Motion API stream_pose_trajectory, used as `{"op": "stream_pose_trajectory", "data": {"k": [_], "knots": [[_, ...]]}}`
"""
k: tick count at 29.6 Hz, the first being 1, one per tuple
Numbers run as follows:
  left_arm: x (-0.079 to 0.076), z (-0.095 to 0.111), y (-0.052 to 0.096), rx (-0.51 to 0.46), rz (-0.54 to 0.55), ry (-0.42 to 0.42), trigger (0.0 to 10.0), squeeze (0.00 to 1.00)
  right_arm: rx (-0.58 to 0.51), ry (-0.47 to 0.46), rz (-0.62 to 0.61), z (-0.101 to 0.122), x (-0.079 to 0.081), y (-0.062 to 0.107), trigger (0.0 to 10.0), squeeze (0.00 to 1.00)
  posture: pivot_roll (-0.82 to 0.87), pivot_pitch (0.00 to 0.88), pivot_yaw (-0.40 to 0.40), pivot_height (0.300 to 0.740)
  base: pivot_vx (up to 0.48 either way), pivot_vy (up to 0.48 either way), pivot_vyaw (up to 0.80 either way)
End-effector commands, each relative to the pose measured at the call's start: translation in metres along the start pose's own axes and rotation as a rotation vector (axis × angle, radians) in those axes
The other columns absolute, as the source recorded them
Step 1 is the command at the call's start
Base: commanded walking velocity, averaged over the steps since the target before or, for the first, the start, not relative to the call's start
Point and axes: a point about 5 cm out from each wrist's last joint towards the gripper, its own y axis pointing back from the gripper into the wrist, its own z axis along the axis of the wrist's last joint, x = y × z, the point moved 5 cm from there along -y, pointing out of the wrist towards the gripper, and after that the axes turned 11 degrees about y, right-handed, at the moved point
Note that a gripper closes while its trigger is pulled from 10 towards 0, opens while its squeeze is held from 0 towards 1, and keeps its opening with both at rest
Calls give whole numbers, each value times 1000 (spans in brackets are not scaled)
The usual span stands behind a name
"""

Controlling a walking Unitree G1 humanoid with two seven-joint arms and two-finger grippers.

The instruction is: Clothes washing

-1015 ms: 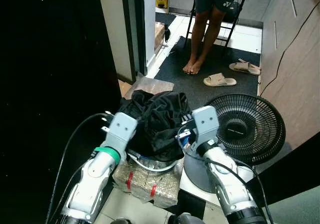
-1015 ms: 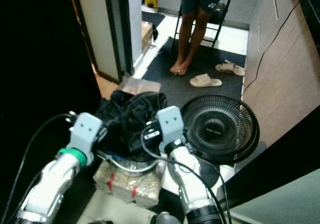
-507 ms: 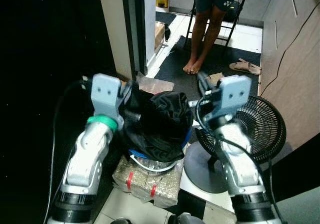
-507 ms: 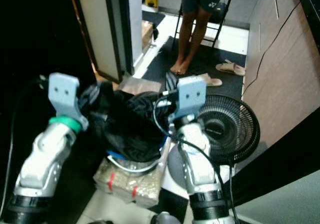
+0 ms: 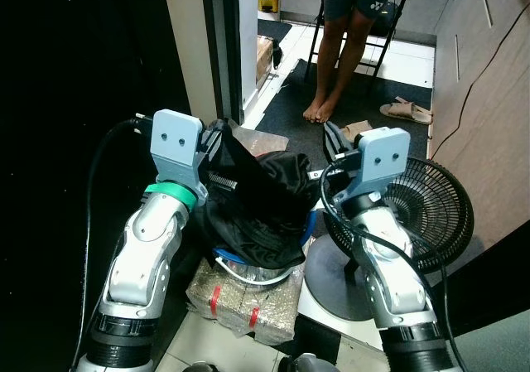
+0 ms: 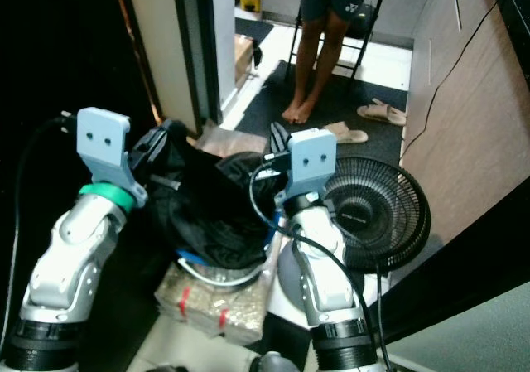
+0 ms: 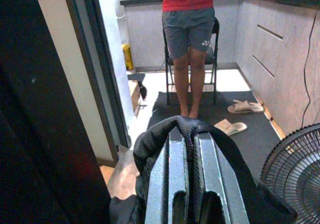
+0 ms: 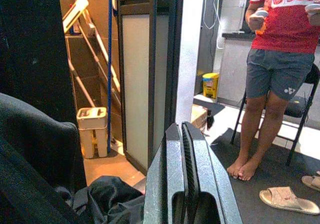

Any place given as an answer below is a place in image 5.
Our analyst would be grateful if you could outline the black garment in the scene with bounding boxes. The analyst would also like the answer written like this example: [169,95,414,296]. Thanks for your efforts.
[192,119,324,269]

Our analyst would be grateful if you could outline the beige slipper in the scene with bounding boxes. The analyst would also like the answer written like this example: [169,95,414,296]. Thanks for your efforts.
[340,119,373,143]
[379,97,433,126]

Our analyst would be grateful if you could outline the brown paper sheet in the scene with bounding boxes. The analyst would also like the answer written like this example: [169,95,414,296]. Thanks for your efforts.
[228,122,291,156]

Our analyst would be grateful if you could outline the dark grey floor mat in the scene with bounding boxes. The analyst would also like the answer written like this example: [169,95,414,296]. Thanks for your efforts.
[255,57,433,162]

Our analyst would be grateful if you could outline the black standing fan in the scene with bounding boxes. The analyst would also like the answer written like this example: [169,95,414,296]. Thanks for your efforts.
[302,157,475,321]

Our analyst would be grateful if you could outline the brown cardboard box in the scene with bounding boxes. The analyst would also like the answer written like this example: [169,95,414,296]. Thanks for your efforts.
[255,36,276,83]

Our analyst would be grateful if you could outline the dark framed white door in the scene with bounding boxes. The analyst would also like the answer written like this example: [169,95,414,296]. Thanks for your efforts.
[160,0,245,126]

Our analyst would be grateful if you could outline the black folding chair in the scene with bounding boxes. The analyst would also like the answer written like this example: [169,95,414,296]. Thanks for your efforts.
[306,0,413,79]

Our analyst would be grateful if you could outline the brown wooden cabinet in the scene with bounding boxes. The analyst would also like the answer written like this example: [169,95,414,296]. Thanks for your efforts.
[426,0,530,253]

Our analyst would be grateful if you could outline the tall black cabinet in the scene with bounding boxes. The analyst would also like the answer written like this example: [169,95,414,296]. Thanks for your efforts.
[0,0,195,372]

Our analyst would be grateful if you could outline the grey black-sided appliance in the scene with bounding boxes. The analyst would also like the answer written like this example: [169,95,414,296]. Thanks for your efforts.
[431,221,530,372]

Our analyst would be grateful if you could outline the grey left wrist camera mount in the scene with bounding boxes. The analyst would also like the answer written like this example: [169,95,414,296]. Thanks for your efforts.
[152,109,206,192]

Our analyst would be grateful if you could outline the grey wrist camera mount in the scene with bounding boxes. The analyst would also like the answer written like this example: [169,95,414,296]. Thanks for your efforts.
[152,109,206,192]
[338,128,412,205]

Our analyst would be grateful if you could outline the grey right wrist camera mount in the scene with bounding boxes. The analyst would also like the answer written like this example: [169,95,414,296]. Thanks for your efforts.
[338,128,412,205]

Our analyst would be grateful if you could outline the thin black wall cable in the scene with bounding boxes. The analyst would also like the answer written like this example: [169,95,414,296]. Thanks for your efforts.
[431,6,530,162]

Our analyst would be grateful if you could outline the stone block bundle red straps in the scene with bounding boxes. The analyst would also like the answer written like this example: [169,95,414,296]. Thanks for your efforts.
[184,260,306,345]

